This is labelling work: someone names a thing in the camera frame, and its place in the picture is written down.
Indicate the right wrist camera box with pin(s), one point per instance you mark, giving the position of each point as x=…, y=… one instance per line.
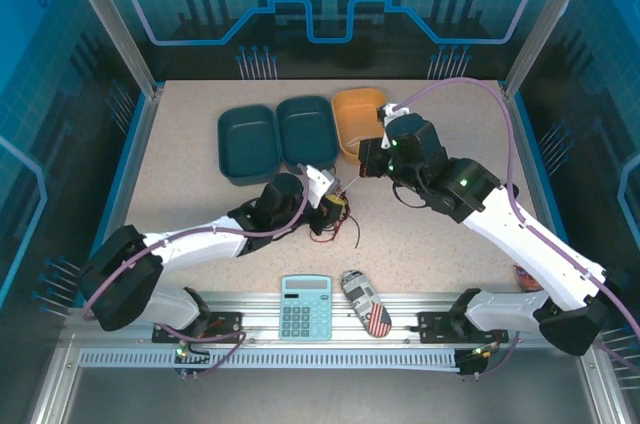
x=387, y=111

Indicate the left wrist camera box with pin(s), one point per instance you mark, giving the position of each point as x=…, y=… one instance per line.
x=320, y=181

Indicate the teal plastic tray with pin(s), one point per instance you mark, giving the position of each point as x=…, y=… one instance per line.
x=247, y=141
x=306, y=131

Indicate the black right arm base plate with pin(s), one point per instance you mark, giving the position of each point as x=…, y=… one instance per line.
x=435, y=326

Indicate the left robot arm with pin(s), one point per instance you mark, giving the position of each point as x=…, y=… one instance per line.
x=190, y=244

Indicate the aluminium mounting rail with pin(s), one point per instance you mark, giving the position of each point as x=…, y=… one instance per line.
x=260, y=309

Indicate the orange plastic tray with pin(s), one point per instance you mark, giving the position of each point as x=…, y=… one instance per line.
x=350, y=114

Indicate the purple candy bag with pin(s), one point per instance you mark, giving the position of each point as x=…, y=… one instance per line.
x=525, y=280

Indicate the light blue calculator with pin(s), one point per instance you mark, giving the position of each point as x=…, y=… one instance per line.
x=306, y=309

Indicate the black power connector block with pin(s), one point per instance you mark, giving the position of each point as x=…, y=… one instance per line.
x=472, y=364
x=187, y=361

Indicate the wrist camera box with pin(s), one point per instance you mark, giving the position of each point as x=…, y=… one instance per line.
x=320, y=181
x=387, y=111

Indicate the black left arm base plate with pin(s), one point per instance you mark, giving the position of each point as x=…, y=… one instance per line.
x=225, y=326

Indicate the aluminium frame post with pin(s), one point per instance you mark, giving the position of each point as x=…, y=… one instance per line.
x=111, y=19
x=549, y=19

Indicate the newsprint flag pencil pouch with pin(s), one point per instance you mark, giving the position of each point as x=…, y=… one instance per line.
x=365, y=301

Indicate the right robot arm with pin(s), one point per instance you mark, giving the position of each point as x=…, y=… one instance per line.
x=525, y=244

